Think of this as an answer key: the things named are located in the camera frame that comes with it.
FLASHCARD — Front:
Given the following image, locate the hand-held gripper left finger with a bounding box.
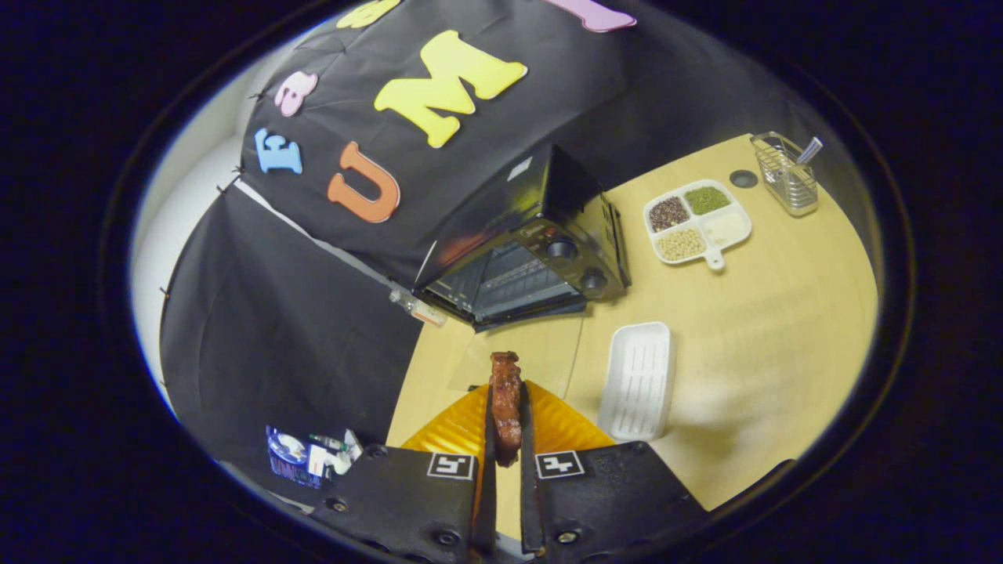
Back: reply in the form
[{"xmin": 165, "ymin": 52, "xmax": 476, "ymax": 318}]
[{"xmin": 312, "ymin": 382, "xmax": 499, "ymax": 562}]

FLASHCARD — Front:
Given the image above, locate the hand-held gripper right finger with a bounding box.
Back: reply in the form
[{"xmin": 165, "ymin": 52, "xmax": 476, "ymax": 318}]
[{"xmin": 517, "ymin": 380, "xmax": 711, "ymax": 558}]

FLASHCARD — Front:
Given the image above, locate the brown grilled meat piece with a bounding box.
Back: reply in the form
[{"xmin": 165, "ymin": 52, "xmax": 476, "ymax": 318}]
[{"xmin": 490, "ymin": 351, "xmax": 524, "ymax": 468}]

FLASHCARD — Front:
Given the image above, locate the black toaster oven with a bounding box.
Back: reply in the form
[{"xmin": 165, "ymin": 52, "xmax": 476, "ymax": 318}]
[{"xmin": 414, "ymin": 143, "xmax": 632, "ymax": 396}]

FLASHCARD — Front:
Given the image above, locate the blue and white package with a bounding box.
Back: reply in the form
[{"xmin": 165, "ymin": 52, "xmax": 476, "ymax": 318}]
[{"xmin": 266, "ymin": 425, "xmax": 363, "ymax": 490}]

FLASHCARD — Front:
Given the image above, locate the white rectangular tray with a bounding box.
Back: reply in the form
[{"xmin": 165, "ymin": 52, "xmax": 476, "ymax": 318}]
[{"xmin": 597, "ymin": 321, "xmax": 675, "ymax": 443}]

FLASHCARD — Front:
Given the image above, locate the clear bottle with orange label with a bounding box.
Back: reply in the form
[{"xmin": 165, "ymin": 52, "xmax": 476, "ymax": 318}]
[{"xmin": 389, "ymin": 290, "xmax": 447, "ymax": 327}]

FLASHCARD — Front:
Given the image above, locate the white divided dish with grains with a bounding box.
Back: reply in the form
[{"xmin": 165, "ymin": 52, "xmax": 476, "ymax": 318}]
[{"xmin": 643, "ymin": 179, "xmax": 753, "ymax": 272}]

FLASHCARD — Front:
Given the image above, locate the metal wire basket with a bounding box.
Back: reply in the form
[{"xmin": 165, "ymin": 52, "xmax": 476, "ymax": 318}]
[{"xmin": 751, "ymin": 132, "xmax": 820, "ymax": 217}]

